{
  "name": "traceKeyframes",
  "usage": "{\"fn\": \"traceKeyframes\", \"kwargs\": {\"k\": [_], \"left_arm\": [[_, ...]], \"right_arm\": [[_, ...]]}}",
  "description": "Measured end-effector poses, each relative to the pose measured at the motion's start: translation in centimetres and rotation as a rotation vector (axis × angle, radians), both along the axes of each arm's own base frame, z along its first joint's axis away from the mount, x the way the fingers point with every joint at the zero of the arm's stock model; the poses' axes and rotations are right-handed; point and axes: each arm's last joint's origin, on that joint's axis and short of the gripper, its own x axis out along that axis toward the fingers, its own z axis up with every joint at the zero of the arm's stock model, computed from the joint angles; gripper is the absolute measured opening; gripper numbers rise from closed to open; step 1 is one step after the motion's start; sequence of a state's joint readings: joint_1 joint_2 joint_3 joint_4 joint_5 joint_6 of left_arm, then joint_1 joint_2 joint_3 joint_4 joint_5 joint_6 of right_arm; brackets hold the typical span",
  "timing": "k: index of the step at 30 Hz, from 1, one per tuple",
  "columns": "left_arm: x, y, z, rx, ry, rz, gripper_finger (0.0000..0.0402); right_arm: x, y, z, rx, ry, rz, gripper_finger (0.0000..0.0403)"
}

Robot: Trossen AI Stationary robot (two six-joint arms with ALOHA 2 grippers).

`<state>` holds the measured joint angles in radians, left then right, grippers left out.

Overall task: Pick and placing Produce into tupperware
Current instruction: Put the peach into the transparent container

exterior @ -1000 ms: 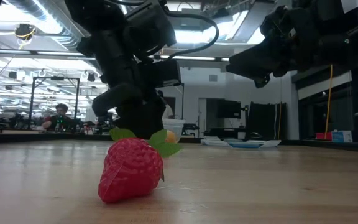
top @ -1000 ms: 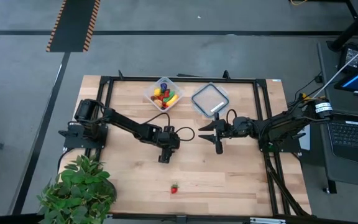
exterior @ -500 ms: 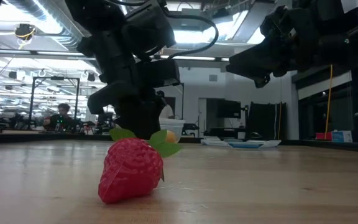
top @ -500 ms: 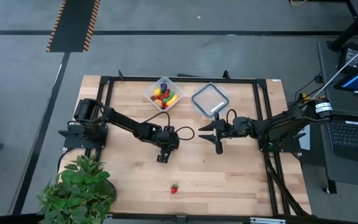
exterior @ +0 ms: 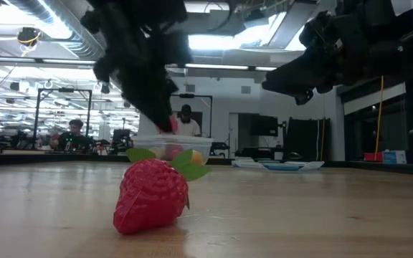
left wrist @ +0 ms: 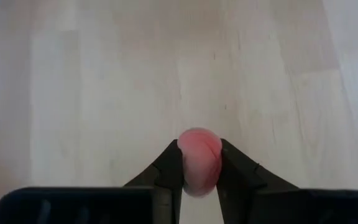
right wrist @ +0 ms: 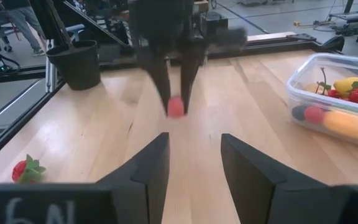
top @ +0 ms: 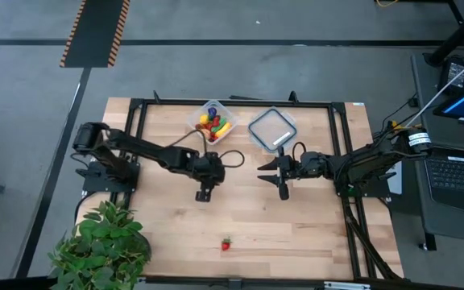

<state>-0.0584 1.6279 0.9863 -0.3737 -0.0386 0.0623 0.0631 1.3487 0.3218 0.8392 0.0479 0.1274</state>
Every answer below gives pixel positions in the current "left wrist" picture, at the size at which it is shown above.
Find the pink toy peach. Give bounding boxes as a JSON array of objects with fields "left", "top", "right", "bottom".
[{"left": 177, "top": 126, "right": 224, "bottom": 198}]

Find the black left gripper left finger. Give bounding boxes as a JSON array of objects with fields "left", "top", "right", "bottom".
[{"left": 123, "top": 139, "right": 185, "bottom": 224}]

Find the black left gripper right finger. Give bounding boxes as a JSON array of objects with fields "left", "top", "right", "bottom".
[{"left": 216, "top": 138, "right": 300, "bottom": 224}]

